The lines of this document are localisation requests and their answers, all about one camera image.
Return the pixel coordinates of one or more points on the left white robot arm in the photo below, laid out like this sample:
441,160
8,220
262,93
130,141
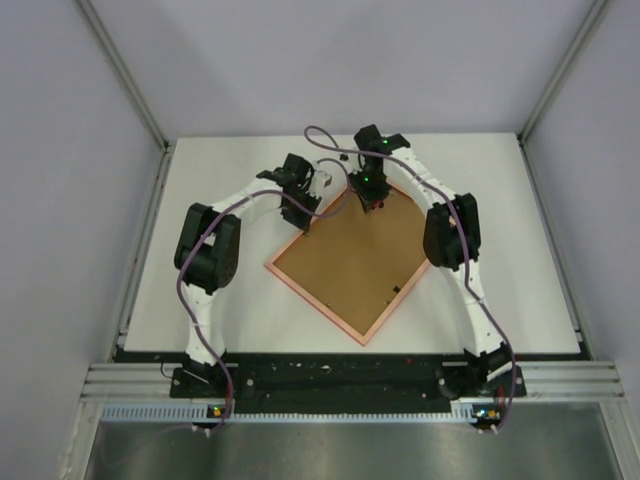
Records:
208,249

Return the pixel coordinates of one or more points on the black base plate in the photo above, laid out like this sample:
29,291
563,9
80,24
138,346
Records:
243,374

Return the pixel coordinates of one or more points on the white slotted cable duct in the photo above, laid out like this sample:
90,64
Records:
209,414

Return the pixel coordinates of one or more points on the aluminium front rail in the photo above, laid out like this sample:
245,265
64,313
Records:
545,381

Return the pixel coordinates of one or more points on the left aluminium corner post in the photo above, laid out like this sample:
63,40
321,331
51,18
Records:
121,71

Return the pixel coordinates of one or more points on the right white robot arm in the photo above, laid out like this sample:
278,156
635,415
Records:
451,238

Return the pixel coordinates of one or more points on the red picture frame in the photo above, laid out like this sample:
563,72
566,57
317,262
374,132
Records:
272,265

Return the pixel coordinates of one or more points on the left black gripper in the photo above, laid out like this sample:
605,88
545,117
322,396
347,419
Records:
301,222

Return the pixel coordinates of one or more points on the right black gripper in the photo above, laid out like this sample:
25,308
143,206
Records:
367,199

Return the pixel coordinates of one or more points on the aluminium corner post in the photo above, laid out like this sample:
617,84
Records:
121,71
577,46

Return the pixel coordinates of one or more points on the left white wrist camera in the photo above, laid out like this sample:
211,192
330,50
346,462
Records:
320,181

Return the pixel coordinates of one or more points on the right aluminium corner post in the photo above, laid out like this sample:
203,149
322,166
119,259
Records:
577,46

